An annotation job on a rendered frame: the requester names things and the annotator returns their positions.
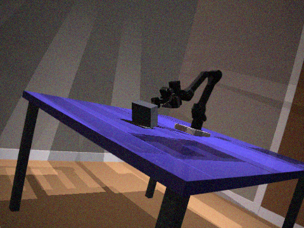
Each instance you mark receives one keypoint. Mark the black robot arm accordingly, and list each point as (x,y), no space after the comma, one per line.
(198,109)

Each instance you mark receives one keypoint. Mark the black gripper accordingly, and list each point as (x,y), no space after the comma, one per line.
(167,102)

